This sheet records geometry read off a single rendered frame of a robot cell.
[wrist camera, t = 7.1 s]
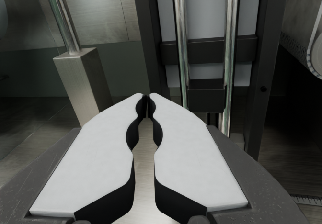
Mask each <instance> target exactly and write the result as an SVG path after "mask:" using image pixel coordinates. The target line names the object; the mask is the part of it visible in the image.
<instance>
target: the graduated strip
mask: <svg viewBox="0 0 322 224"><path fill-rule="evenodd" d="M289 195H290V196H291V197H292V199H293V200H294V201H295V202H296V204H302V205H309V206H318V207H322V197H318V196H309V195H300V194H291V193H289Z"/></svg>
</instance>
